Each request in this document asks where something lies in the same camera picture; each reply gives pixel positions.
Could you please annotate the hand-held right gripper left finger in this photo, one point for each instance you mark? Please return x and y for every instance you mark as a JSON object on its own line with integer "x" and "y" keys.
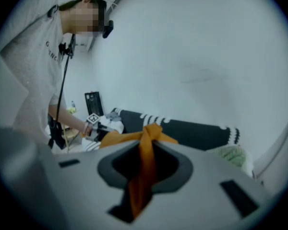
{"x": 86, "y": 188}

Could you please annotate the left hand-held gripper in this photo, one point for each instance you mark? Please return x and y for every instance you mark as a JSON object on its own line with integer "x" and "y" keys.
{"x": 94, "y": 118}

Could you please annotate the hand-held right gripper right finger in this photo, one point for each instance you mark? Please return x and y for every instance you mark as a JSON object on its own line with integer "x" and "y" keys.
{"x": 201, "y": 200}

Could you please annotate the orange cushion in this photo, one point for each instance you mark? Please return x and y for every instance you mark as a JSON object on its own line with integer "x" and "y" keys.
{"x": 146, "y": 133}

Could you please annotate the person's left forearm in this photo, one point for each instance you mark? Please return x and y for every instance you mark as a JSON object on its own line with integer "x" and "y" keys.
{"x": 67, "y": 116}

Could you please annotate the person's left hand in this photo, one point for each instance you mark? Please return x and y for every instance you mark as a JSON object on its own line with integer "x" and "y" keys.
{"x": 88, "y": 129}

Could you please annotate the blue checked shirt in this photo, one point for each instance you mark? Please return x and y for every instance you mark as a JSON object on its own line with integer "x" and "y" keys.
{"x": 112, "y": 116}

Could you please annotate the pale flower bouquet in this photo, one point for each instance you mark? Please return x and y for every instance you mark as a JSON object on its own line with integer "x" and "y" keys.
{"x": 70, "y": 109}

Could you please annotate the clear water bottle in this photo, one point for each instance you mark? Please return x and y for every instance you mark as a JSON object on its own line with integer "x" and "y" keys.
{"x": 73, "y": 104}

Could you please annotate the black hip pouch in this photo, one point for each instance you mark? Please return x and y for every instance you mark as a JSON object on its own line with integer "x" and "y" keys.
{"x": 56, "y": 133}

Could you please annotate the green white blanket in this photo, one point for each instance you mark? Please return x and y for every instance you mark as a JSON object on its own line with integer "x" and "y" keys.
{"x": 232, "y": 156}

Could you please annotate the black white striped sofa cover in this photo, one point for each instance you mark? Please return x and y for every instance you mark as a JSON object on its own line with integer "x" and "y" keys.
{"x": 194, "y": 133}

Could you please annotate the person's grey t-shirt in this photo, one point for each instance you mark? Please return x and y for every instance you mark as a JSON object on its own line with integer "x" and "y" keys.
{"x": 33, "y": 68}

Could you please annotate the person's head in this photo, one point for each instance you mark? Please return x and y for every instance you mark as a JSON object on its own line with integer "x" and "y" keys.
{"x": 86, "y": 15}

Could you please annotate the black head camera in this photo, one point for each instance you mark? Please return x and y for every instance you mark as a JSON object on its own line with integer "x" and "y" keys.
{"x": 108, "y": 30}

